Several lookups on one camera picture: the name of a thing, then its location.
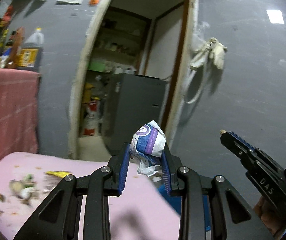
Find red capped bottle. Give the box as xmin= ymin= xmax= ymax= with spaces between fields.
xmin=2 ymin=5 xmax=13 ymax=22

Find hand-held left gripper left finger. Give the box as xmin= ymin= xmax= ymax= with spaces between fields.
xmin=13 ymin=142 xmax=131 ymax=240

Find white rubber gloves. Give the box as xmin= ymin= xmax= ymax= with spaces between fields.
xmin=209 ymin=37 xmax=228 ymax=69

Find yellow bag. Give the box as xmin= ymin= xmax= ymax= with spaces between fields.
xmin=84 ymin=82 xmax=95 ymax=98

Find person's right hand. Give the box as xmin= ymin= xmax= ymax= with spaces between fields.
xmin=254 ymin=197 xmax=286 ymax=239

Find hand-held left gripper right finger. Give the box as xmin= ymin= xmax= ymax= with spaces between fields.
xmin=161 ymin=145 xmax=275 ymax=240

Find yellow wrapper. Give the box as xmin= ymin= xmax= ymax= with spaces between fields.
xmin=45 ymin=170 xmax=71 ymax=179

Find wooden door frame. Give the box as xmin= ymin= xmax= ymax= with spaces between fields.
xmin=67 ymin=0 xmax=198 ymax=160

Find orange plastic bottle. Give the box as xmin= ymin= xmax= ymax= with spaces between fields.
xmin=7 ymin=27 xmax=25 ymax=69

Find large dark liquid jug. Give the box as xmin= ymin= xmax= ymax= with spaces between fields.
xmin=17 ymin=27 xmax=45 ymax=71

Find green box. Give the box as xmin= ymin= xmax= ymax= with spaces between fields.
xmin=87 ymin=61 xmax=107 ymax=72

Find red checkered cloth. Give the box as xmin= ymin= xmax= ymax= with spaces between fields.
xmin=0 ymin=67 xmax=40 ymax=180

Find white hose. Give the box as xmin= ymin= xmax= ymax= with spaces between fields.
xmin=183 ymin=65 xmax=210 ymax=105

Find white red sack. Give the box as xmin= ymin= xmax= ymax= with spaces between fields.
xmin=83 ymin=99 xmax=103 ymax=137

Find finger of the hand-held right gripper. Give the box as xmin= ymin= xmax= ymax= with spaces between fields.
xmin=219 ymin=129 xmax=261 ymax=167

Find green vegetable scrap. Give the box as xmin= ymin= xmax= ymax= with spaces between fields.
xmin=9 ymin=174 xmax=41 ymax=207

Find white purple packet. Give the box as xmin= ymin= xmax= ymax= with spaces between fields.
xmin=129 ymin=120 xmax=166 ymax=183

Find pink tablecloth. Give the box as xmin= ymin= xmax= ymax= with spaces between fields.
xmin=0 ymin=152 xmax=182 ymax=240

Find storage shelf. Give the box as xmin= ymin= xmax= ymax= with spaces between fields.
xmin=93 ymin=12 xmax=148 ymax=64

